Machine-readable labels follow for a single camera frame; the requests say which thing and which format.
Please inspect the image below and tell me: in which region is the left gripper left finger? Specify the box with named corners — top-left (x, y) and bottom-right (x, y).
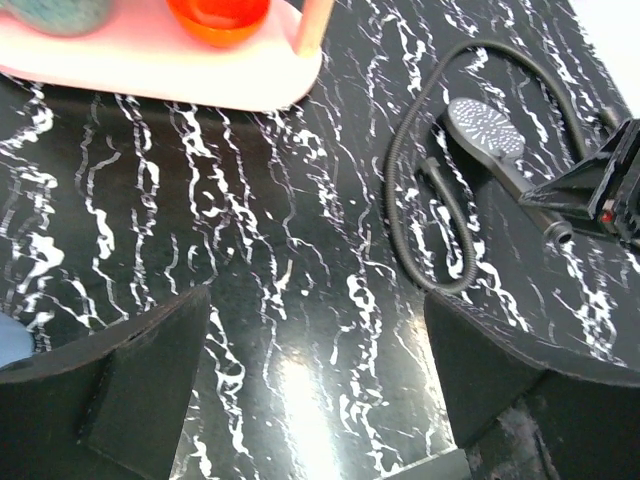
top-left (1, 286), bottom-right (210, 479)

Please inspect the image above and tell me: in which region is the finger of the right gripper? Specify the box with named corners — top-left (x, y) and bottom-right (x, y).
top-left (519, 119), bottom-right (639, 245)

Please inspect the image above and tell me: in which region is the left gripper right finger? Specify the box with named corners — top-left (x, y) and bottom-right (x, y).
top-left (424, 292), bottom-right (639, 479)

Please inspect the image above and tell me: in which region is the black flexible shower hose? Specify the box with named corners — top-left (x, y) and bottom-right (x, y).
top-left (384, 39), bottom-right (621, 295)

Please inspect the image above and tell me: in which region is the dark grey shower head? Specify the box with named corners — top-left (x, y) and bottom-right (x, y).
top-left (443, 97), bottom-right (533, 201)

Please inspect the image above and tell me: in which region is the small blue cup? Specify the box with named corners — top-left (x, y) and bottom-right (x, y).
top-left (0, 313), bottom-right (35, 367)

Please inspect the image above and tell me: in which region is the pink three-tier shelf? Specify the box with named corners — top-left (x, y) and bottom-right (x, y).
top-left (1, 1), bottom-right (322, 112)

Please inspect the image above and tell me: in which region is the teal speckled ceramic mug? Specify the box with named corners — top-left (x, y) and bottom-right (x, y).
top-left (1, 0), bottom-right (115, 37)

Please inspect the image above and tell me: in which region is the orange bowl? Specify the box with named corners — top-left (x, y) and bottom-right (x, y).
top-left (166, 0), bottom-right (271, 48)

